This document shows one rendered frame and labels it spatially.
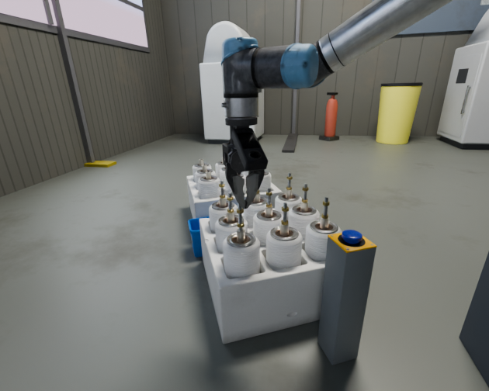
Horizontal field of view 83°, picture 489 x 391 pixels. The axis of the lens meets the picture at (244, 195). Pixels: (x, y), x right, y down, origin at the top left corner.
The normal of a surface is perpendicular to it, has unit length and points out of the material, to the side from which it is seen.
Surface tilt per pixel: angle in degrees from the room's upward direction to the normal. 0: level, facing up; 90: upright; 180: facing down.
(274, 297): 90
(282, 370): 0
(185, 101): 90
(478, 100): 90
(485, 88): 90
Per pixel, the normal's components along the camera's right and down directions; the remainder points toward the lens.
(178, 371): -0.02, -0.93
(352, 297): 0.27, 0.35
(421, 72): -0.21, 0.37
